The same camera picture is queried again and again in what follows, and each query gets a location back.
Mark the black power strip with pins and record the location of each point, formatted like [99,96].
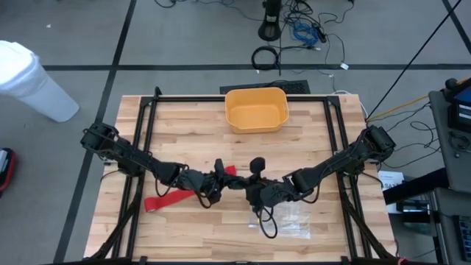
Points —
[319,33]

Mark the grey equipment cart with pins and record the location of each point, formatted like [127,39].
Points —
[449,147]

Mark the black slanted pole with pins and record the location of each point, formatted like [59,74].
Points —
[414,59]

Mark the red and black case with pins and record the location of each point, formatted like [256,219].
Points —
[7,173]

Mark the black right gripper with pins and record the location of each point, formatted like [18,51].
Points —
[268,193]

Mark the yellow plastic bin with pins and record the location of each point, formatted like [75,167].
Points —
[257,114]

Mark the red bandage strip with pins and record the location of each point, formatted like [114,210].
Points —
[162,200]

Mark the white trash bin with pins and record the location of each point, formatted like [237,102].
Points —
[33,84]

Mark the clear plastic zip bag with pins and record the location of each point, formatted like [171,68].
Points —
[294,224]
[254,222]

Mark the black perforated floor panel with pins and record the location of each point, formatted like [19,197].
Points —
[294,87]

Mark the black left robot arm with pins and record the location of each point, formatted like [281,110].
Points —
[129,156]

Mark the white paper sheet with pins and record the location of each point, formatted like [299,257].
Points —
[390,180]

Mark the black stand base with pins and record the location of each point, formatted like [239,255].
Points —
[269,31]

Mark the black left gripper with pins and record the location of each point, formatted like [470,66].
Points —
[209,182]

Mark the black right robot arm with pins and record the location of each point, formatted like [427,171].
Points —
[338,162]

